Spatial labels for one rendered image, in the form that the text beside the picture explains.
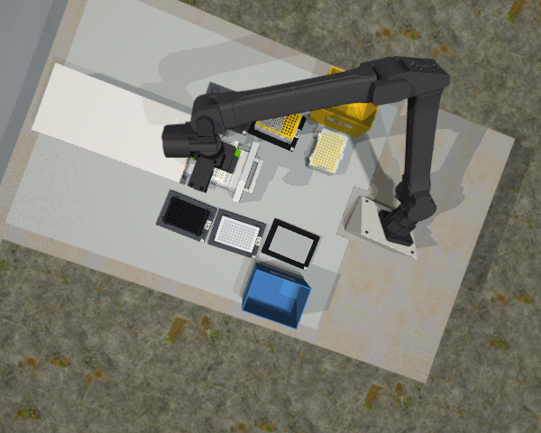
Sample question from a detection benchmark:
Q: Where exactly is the blue open-top bin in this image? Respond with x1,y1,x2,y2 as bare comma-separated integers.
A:
242,263,312,329

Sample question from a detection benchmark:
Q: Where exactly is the black square frame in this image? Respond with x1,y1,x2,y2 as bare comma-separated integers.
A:
261,218,320,271

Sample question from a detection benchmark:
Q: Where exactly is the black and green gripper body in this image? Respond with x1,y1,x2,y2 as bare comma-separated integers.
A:
208,141,238,173

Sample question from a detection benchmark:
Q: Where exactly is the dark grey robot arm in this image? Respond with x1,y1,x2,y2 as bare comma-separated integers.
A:
161,56,451,246

